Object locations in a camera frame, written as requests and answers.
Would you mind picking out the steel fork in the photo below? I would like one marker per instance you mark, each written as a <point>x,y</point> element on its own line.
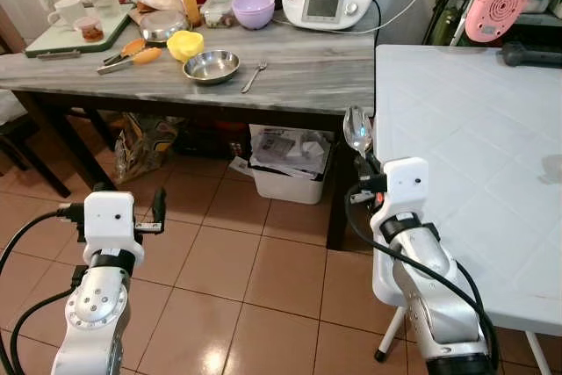
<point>253,77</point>

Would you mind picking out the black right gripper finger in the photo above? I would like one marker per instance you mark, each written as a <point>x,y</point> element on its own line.
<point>365,169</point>

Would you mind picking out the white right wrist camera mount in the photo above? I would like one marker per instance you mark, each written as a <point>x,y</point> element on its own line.
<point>404,183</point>

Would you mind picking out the dark wooden chair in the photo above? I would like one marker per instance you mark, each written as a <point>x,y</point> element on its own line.
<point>10,138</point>

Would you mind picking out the white ceramic mug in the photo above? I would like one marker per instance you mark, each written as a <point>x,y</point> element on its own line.
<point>68,13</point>

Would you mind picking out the brown printed paper bag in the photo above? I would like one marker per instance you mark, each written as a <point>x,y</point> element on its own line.
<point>145,147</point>

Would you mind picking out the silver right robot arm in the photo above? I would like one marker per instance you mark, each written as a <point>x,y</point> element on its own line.
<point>435,305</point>

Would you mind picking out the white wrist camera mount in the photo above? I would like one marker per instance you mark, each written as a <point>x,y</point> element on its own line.
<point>108,217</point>
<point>404,183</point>

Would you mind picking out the purple plastic bowl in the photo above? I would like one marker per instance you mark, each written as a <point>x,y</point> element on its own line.
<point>254,10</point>

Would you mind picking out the deep steel bowl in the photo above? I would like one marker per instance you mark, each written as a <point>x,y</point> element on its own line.
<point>162,28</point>

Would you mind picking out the dark wooden table frame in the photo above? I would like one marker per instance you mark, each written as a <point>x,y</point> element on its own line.
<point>342,173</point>

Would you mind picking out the black dumbbell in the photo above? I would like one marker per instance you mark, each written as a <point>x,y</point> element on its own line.
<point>527,54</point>

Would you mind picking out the white metal table leg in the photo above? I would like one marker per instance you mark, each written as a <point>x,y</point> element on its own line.
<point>391,335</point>
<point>532,353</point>

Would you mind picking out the clear lidded food container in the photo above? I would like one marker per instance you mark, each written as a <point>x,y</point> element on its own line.
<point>218,10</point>

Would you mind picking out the shallow steel bowl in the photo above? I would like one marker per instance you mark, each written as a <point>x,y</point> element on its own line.
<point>211,68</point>

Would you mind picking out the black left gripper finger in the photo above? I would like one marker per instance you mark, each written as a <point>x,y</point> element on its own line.
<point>102,188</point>
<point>159,208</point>

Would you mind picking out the steel spoon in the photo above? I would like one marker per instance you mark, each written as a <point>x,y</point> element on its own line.
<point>357,129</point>

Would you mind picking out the pink round fan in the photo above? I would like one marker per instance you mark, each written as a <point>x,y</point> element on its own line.
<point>496,8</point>

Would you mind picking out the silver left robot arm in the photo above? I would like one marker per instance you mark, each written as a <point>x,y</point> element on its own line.
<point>92,322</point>

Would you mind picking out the yellow flower-shaped bowl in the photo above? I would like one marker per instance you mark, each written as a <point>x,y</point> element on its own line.
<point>185,46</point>

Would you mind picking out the green rimmed white tray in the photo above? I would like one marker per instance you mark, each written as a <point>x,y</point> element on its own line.
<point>53,41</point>

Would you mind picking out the printed papers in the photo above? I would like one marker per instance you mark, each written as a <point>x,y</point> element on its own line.
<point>285,151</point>

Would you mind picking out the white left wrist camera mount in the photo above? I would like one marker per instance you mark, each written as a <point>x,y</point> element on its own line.
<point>108,217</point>

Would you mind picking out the small clear tub red contents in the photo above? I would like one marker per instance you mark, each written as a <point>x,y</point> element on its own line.
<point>89,31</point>

